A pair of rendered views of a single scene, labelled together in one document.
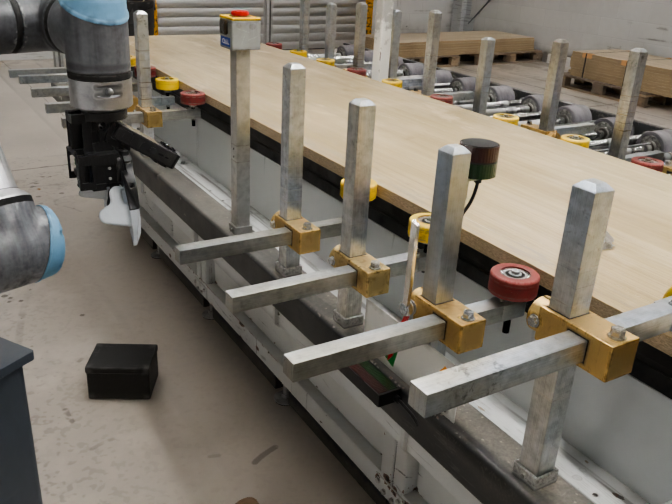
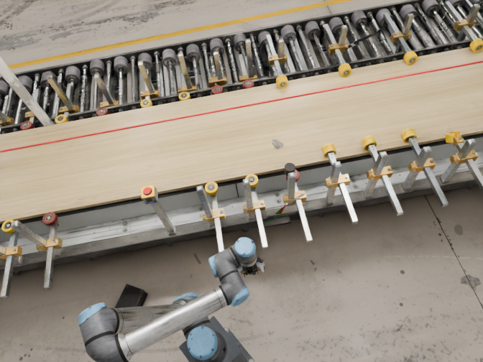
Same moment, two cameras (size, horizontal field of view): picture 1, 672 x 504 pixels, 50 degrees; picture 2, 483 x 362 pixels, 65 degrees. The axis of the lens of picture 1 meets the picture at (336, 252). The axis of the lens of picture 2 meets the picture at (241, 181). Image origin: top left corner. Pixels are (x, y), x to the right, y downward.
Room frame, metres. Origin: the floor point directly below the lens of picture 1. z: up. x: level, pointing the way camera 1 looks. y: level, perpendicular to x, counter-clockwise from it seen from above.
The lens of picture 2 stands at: (0.71, 0.87, 2.86)
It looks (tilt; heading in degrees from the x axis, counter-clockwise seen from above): 59 degrees down; 302
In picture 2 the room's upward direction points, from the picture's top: 10 degrees counter-clockwise
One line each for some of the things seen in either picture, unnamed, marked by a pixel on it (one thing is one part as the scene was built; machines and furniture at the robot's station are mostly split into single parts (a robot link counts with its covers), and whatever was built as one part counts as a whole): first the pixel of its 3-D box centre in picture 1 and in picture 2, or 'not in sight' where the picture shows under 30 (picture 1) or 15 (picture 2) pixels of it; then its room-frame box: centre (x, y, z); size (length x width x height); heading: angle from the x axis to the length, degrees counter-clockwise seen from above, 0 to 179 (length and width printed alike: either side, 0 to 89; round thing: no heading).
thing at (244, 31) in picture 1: (240, 33); (149, 195); (1.66, 0.24, 1.18); 0.07 x 0.07 x 0.08; 33
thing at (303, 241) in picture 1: (294, 230); (213, 215); (1.42, 0.09, 0.81); 0.13 x 0.06 x 0.05; 33
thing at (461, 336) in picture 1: (445, 317); (294, 197); (1.00, -0.18, 0.85); 0.13 x 0.06 x 0.05; 33
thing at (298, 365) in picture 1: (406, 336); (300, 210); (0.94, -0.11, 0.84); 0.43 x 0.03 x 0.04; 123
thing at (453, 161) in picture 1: (437, 291); (290, 195); (1.02, -0.17, 0.88); 0.03 x 0.03 x 0.48; 33
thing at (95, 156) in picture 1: (100, 147); (249, 263); (1.05, 0.37, 1.08); 0.09 x 0.08 x 0.12; 124
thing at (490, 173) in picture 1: (476, 166); not in sight; (1.05, -0.21, 1.08); 0.06 x 0.06 x 0.02
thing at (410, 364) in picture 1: (406, 356); (286, 210); (1.03, -0.13, 0.75); 0.26 x 0.01 x 0.10; 33
